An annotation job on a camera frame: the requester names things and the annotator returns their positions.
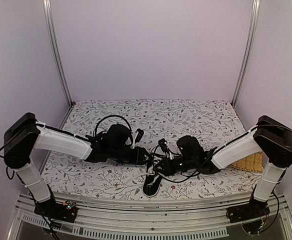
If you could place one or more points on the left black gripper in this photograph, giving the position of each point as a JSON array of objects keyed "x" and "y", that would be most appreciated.
[{"x": 139, "y": 158}]

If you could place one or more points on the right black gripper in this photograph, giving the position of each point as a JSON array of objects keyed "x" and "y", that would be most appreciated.
[{"x": 167, "y": 170}]

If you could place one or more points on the black canvas sneaker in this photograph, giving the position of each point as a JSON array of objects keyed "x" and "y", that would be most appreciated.
[
  {"x": 152, "y": 180},
  {"x": 99, "y": 135}
]

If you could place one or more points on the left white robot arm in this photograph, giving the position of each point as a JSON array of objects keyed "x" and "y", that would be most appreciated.
[{"x": 28, "y": 134}]

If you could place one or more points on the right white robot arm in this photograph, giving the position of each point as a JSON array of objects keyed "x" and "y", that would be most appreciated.
[{"x": 268, "y": 137}]

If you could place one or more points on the floral patterned table mat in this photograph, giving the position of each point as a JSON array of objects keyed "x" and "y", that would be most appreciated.
[{"x": 212, "y": 122}]

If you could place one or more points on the woven bamboo tray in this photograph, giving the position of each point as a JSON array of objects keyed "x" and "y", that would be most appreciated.
[{"x": 251, "y": 163}]

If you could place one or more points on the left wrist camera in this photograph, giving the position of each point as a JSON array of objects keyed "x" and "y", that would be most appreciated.
[{"x": 137, "y": 137}]

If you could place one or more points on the front aluminium rail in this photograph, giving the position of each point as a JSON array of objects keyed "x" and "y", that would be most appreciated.
[{"x": 112, "y": 219}]

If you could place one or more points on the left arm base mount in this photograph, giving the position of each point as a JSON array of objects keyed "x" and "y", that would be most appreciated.
[{"x": 66, "y": 211}]

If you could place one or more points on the left aluminium frame post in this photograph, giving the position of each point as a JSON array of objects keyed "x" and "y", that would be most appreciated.
[{"x": 54, "y": 45}]

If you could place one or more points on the aluminium frame post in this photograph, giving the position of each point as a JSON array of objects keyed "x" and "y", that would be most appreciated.
[
  {"x": 54, "y": 45},
  {"x": 247, "y": 52}
]

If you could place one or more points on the right aluminium frame post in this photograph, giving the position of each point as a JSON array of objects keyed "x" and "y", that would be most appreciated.
[{"x": 247, "y": 52}]

